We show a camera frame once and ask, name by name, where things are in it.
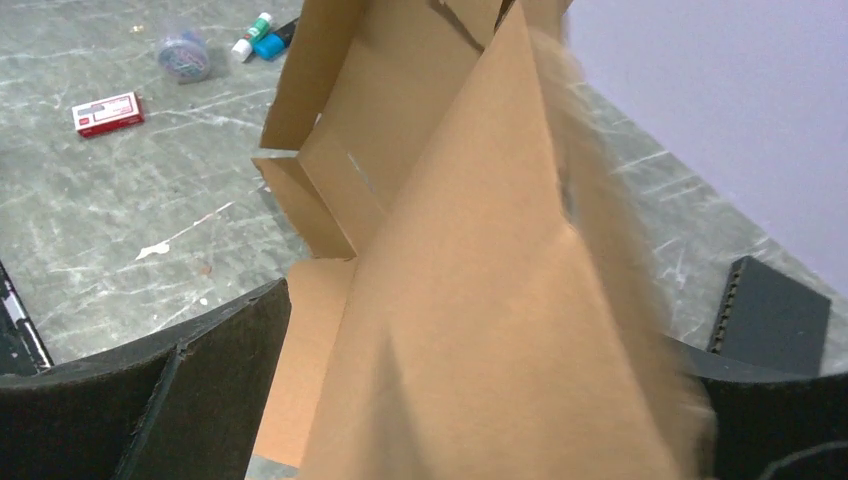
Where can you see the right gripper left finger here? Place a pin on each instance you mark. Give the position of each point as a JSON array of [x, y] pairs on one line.
[[185, 402]]

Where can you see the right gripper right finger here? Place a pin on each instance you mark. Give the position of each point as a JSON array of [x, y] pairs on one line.
[[772, 423]]

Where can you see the brown cardboard box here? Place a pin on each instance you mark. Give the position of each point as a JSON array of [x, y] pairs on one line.
[[479, 302]]

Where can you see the red staples box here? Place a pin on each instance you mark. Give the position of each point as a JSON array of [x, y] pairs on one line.
[[108, 114]]

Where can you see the black foam block near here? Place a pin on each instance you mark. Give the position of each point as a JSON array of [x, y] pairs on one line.
[[767, 319]]

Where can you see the green white glue stick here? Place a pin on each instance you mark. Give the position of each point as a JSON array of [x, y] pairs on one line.
[[244, 46]]

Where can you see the blue capped marker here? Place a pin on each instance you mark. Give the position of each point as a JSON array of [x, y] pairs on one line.
[[276, 42]]

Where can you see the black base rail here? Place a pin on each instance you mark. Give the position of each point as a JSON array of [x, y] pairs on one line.
[[23, 352]]

